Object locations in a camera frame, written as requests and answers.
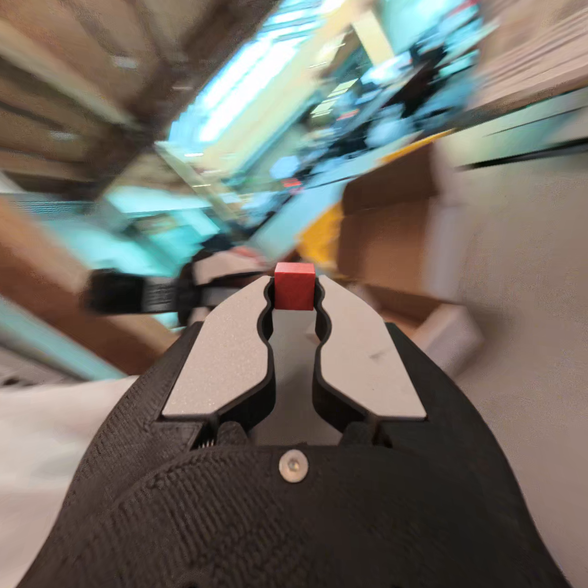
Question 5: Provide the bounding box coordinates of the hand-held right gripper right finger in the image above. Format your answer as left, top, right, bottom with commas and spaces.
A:
313, 275, 428, 432

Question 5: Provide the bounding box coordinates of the white cardboard box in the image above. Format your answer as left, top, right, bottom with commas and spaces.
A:
337, 145, 485, 373

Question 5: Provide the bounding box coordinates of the red wooden cube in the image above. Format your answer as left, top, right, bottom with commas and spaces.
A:
274, 263, 317, 311

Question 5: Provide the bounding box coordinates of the yellow plastic bin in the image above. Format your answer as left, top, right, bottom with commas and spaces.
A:
298, 130, 455, 273

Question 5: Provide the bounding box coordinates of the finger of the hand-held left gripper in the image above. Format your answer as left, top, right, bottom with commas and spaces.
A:
193, 252, 268, 288
192, 283, 245, 323

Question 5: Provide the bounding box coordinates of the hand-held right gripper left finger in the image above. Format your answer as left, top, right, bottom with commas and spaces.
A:
162, 275, 276, 430

